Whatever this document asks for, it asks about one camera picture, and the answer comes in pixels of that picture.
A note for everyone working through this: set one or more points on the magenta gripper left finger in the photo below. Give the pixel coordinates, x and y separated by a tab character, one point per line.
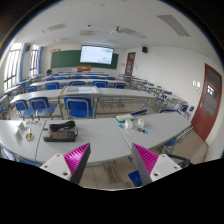
69	166

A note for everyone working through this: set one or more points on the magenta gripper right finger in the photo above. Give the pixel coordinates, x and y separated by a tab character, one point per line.
152	166

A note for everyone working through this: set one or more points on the white small container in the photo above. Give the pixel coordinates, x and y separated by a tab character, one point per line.
141	123

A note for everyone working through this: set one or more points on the white tissue pack green trim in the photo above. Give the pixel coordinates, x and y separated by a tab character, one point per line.
123	118

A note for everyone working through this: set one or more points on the blue chair front centre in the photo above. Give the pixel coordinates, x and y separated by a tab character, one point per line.
79	107

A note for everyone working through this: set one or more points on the blue chair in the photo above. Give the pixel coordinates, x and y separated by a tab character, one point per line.
42	107
79	107
23	109

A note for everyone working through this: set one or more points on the white card stand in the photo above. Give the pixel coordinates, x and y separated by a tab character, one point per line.
22	127

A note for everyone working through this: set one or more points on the blue chair front left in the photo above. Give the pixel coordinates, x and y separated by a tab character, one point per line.
42	107

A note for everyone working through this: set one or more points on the blue chair far left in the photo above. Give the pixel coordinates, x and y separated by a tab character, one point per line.
23	109

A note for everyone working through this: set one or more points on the red-brown side door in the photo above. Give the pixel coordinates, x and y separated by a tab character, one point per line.
209	103

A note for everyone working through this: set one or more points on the red-brown far door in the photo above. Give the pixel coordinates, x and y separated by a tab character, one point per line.
130	63

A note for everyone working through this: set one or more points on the green chalkboard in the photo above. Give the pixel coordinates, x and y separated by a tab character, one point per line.
71	58

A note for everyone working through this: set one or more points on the projector screen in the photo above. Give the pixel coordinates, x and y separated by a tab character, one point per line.
96	54

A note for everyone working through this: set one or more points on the black wall speaker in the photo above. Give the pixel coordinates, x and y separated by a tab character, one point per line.
144	49

